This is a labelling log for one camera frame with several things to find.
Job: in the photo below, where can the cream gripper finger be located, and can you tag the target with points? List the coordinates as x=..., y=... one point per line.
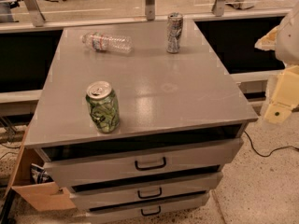
x=268, y=41
x=285, y=97

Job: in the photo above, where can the slim Red Bull can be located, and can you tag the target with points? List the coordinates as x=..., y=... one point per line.
x=174, y=31

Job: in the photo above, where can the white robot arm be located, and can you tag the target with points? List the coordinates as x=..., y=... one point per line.
x=284, y=41

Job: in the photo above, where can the green soda can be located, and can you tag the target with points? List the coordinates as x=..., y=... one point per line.
x=103, y=106

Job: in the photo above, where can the grey drawer cabinet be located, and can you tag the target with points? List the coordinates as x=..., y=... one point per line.
x=164, y=99

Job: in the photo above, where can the middle grey drawer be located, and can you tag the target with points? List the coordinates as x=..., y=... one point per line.
x=146, y=191

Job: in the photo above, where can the grey drawer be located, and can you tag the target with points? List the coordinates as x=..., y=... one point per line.
x=146, y=191
x=147, y=209
x=99, y=169

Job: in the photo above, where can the clear plastic water bottle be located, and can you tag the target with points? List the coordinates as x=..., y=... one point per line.
x=105, y=42

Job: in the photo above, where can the bottom grey drawer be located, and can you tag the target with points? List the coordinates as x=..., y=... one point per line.
x=147, y=209

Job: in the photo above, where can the top grey drawer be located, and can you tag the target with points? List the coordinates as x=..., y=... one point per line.
x=99, y=169

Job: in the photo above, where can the brown cardboard box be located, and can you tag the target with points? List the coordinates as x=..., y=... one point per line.
x=43, y=197

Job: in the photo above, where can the right metal railing post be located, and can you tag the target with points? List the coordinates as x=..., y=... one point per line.
x=218, y=7

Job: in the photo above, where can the metal railing post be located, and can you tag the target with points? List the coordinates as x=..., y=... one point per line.
x=35, y=13
x=150, y=10
x=218, y=7

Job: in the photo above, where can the middle metal railing post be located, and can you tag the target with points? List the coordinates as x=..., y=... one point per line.
x=150, y=10

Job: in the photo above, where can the left metal railing post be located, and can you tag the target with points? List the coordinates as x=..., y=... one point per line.
x=35, y=13

